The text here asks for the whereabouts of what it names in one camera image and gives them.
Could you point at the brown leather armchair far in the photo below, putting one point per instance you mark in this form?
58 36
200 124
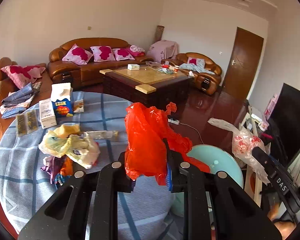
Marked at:
203 81

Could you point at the white tissue box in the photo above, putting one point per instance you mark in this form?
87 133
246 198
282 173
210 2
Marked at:
133 67

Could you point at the white tv stand shelf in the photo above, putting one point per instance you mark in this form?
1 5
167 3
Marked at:
255 174

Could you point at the yellow white plastic bag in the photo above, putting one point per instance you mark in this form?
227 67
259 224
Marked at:
69 140

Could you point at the dark wood coffee table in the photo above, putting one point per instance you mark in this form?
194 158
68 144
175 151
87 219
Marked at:
147 86

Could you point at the clear gold long wrapper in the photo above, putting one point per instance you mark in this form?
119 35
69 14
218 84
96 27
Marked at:
101 135

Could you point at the tall brown floor vase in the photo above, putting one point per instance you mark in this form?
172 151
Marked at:
158 33

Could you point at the red plastic bag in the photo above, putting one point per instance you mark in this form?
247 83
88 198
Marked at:
146 152

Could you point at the folded pink blanket on sofa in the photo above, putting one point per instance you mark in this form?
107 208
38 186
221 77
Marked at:
135 51

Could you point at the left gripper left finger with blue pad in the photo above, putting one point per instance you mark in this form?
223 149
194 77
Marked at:
124 183

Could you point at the light green trash basin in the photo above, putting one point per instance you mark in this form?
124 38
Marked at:
217 160

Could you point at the brown wooden door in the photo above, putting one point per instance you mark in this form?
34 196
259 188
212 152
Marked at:
243 64

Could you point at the blue white LOOK carton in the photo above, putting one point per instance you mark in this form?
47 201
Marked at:
61 99

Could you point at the pink cushion on sofa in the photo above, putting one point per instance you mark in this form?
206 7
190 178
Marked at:
122 54
78 55
102 53

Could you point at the folded blue plaid cloth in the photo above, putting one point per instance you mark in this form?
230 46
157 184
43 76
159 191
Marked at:
19 101

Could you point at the translucent pink plastic bag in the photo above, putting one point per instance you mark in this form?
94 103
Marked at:
243 143

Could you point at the orange white can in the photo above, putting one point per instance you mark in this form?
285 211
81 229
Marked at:
176 68

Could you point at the long brown leather sofa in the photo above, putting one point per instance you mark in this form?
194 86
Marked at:
87 74

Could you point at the pink cloth covered object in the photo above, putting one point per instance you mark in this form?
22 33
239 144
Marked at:
162 50

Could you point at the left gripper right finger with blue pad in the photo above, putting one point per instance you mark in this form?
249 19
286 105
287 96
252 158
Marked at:
174 179

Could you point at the light blanket on far armchair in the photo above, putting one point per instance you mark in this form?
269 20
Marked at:
195 65

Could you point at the dark gold sachet pack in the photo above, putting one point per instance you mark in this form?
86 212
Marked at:
26 123

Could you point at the white rectangular box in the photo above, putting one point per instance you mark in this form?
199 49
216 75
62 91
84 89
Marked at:
47 116

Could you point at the pink cushion on near armchair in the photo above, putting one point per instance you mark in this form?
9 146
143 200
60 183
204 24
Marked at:
21 76

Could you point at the small brown white snack packet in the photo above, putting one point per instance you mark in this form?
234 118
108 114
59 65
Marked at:
78 106

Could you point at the purple orange wrapper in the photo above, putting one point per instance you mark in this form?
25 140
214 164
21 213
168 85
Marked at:
59 169

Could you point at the white power strip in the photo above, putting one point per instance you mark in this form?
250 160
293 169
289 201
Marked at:
173 121

